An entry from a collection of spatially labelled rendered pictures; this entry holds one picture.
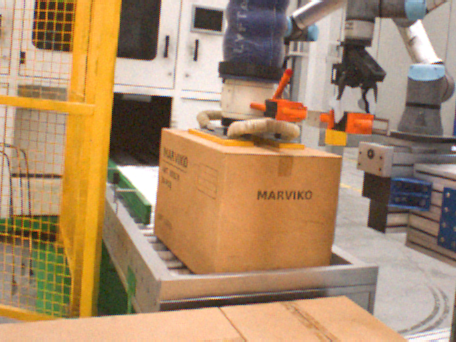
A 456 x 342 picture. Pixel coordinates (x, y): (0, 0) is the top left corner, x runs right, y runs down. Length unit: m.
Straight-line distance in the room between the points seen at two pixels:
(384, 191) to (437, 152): 0.23
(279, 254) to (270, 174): 0.25
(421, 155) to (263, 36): 0.63
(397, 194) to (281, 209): 0.36
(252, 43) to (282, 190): 0.49
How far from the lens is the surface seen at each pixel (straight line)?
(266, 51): 1.77
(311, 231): 1.71
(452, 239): 1.65
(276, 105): 1.60
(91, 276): 2.28
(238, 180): 1.55
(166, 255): 1.93
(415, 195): 1.70
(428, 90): 1.79
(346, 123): 1.32
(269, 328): 1.43
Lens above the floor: 1.13
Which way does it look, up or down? 3 degrees down
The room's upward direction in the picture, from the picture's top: 6 degrees clockwise
